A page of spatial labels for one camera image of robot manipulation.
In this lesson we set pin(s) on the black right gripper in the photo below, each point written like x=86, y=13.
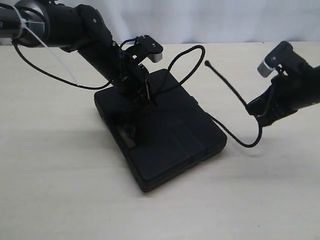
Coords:
x=284, y=97

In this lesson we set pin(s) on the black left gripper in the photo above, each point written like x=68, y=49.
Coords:
x=132, y=80

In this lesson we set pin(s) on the black plastic carry case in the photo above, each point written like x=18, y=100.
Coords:
x=163, y=142

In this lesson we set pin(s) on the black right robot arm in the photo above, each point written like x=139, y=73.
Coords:
x=314, y=74

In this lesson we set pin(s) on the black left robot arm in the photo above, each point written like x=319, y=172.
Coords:
x=81, y=29

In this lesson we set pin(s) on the white backdrop curtain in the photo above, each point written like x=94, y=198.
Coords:
x=211, y=21

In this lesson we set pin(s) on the white zip tie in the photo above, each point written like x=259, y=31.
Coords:
x=50, y=52

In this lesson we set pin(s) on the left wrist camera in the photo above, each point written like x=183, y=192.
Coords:
x=145, y=47

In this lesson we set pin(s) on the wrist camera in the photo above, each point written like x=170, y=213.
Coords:
x=145, y=47
x=282, y=57

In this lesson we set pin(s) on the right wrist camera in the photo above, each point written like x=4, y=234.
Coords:
x=282, y=57

